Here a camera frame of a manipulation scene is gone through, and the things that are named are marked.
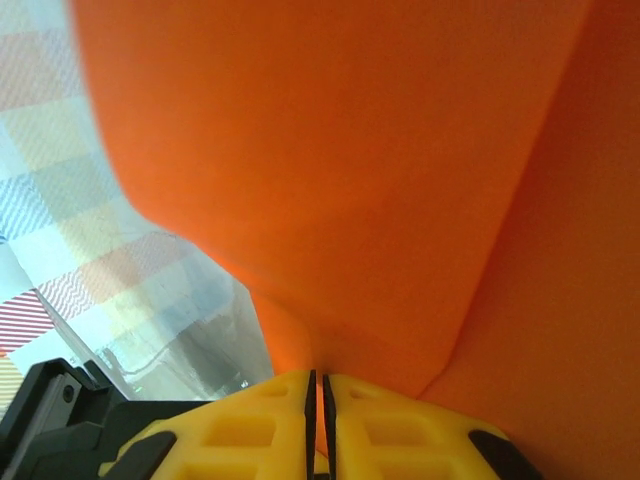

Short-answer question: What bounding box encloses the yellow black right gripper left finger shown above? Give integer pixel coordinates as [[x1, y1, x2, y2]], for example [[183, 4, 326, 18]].
[[97, 369, 319, 480]]

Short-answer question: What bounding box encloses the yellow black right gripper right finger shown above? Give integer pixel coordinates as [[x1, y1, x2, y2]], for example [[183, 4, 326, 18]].
[[322, 373, 544, 480]]

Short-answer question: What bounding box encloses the orange block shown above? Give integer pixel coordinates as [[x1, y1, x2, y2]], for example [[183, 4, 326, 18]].
[[68, 0, 640, 480]]

